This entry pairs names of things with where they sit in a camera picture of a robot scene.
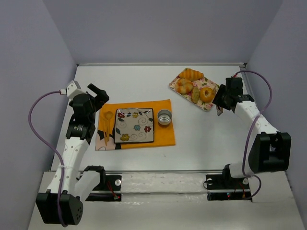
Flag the metal tongs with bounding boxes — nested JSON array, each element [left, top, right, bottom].
[[211, 87, 224, 117]]

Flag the orange bagel bread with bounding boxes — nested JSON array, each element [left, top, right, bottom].
[[199, 87, 215, 103]]

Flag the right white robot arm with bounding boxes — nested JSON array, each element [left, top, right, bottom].
[[213, 77, 291, 180]]

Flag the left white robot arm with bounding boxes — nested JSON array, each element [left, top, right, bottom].
[[35, 80, 109, 227]]

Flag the brown bread slice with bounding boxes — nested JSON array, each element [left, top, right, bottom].
[[191, 87, 200, 104]]

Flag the striped croissant bread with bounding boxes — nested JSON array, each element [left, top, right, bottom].
[[178, 68, 204, 81]]

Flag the twisted knot bread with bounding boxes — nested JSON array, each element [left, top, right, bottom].
[[175, 79, 194, 94]]

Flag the floral rectangular tray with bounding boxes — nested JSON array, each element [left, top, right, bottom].
[[169, 75, 219, 111]]

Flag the square floral ceramic plate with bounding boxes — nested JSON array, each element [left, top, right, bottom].
[[114, 108, 154, 144]]

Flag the small metal cup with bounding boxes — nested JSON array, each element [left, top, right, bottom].
[[157, 109, 172, 127]]

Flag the orange cloth placemat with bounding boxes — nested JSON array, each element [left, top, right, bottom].
[[95, 99, 176, 151]]

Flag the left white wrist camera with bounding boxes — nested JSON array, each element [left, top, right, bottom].
[[60, 80, 84, 100]]

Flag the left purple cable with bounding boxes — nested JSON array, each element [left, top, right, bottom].
[[28, 90, 69, 228]]

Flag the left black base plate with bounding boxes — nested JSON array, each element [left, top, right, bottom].
[[85, 174, 122, 202]]

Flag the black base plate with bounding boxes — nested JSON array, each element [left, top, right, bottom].
[[85, 174, 122, 202], [203, 174, 252, 201]]

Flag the metal table rail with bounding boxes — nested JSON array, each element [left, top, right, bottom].
[[49, 169, 226, 175]]

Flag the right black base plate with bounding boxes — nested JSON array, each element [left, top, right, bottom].
[[203, 174, 252, 201]]

